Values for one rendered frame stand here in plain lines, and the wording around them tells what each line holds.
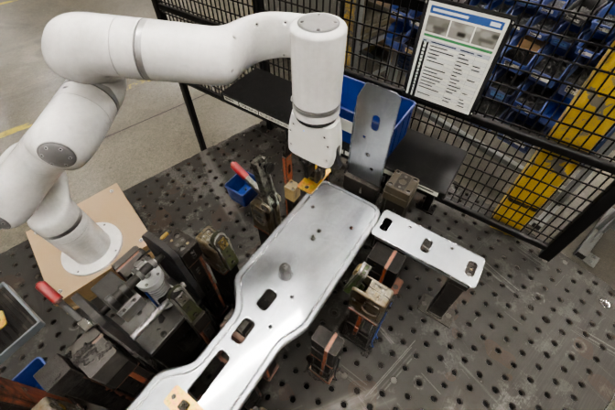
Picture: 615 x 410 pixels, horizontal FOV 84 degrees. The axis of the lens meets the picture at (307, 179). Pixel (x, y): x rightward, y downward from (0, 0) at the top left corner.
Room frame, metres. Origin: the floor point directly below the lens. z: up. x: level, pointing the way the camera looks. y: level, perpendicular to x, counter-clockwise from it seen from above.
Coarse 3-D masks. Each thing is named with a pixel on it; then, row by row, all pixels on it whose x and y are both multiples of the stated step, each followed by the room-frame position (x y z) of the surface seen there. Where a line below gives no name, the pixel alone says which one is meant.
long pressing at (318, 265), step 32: (320, 192) 0.65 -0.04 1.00; (288, 224) 0.53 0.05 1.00; (320, 224) 0.53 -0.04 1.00; (352, 224) 0.53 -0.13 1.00; (256, 256) 0.43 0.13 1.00; (288, 256) 0.43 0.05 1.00; (320, 256) 0.43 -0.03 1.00; (352, 256) 0.43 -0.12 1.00; (256, 288) 0.35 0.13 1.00; (288, 288) 0.35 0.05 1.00; (320, 288) 0.35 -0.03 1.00; (256, 320) 0.27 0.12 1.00; (288, 320) 0.27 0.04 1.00; (256, 352) 0.20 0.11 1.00; (160, 384) 0.14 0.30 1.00; (192, 384) 0.14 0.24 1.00; (224, 384) 0.14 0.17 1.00; (256, 384) 0.14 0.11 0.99
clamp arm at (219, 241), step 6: (216, 234) 0.43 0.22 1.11; (222, 234) 0.44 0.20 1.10; (210, 240) 0.42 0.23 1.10; (216, 240) 0.42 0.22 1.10; (222, 240) 0.43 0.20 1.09; (228, 240) 0.44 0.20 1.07; (216, 246) 0.41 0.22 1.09; (222, 246) 0.42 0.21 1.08; (228, 246) 0.43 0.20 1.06; (222, 252) 0.42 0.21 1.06; (228, 252) 0.42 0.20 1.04; (234, 252) 0.43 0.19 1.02; (222, 258) 0.41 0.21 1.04; (228, 258) 0.41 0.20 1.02; (234, 258) 0.42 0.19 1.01; (228, 264) 0.41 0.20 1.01; (234, 264) 0.42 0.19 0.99
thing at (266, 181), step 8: (256, 160) 0.58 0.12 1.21; (264, 160) 0.58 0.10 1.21; (256, 168) 0.56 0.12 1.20; (264, 168) 0.55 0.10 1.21; (272, 168) 0.56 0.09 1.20; (256, 176) 0.56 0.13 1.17; (264, 176) 0.58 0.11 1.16; (264, 184) 0.57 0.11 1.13; (272, 184) 0.58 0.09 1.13; (264, 192) 0.55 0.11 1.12; (272, 192) 0.57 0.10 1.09; (264, 200) 0.55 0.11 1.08
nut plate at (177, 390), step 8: (176, 392) 0.13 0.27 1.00; (184, 392) 0.13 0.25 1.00; (168, 400) 0.11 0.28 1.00; (176, 400) 0.11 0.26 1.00; (184, 400) 0.11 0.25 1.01; (192, 400) 0.11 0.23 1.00; (176, 408) 0.10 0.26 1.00; (184, 408) 0.10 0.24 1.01; (192, 408) 0.10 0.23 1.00; (200, 408) 0.10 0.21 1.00
